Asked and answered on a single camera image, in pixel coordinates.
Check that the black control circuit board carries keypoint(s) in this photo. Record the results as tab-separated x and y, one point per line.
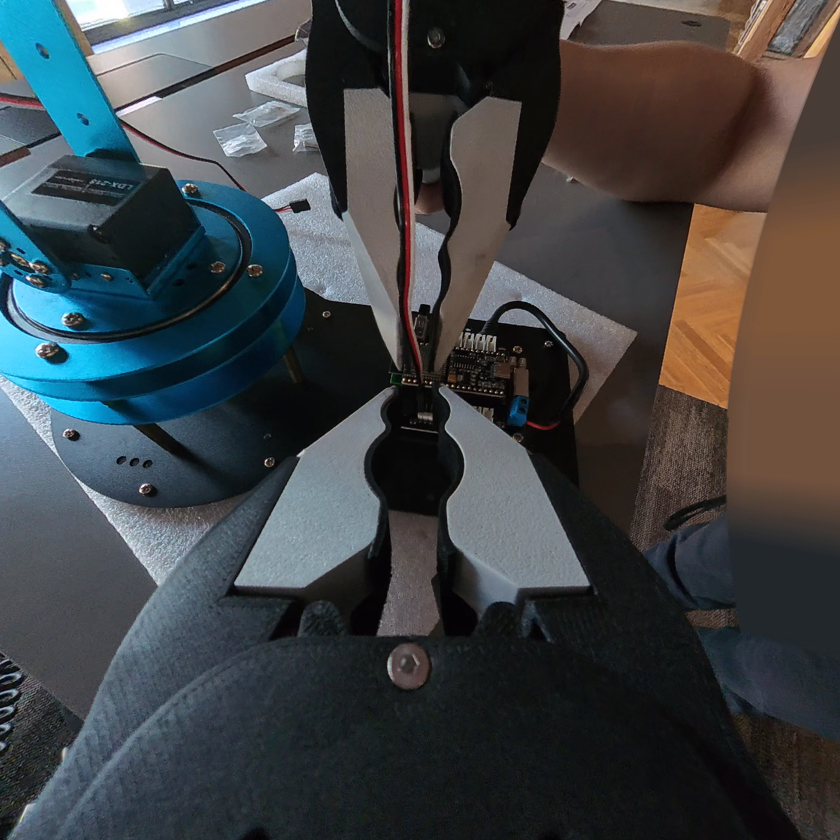
472	367

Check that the white foam sheet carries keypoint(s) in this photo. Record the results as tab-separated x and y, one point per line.
577	321

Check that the blue toy robot arm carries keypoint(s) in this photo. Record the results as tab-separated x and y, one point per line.
164	341

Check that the person's right forearm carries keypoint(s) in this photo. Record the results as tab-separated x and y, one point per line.
656	118

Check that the small clear plastic bag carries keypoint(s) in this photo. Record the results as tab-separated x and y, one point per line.
266	113
239	140
305	138

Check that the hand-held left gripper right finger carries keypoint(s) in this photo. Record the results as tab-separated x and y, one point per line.
518	525

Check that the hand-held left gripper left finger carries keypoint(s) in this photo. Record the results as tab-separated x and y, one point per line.
308	525

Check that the person's trouser leg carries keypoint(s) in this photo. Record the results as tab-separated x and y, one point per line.
695	564

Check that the person's right hand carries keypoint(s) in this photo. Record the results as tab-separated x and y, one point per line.
430	198

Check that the white foam packaging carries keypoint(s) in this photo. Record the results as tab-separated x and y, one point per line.
262	82

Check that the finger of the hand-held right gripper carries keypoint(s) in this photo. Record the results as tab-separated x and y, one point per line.
367	197
482	197

